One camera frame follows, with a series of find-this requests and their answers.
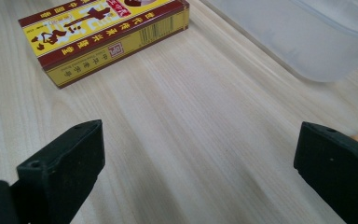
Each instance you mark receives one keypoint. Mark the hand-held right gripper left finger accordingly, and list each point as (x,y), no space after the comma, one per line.
(62,168)

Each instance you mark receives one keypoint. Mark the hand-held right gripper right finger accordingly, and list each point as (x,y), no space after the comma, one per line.
(338,174)

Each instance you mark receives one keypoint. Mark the yellow and red box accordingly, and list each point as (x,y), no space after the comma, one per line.
(99,34)

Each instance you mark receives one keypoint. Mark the clear plastic container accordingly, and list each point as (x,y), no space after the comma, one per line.
(307,37)

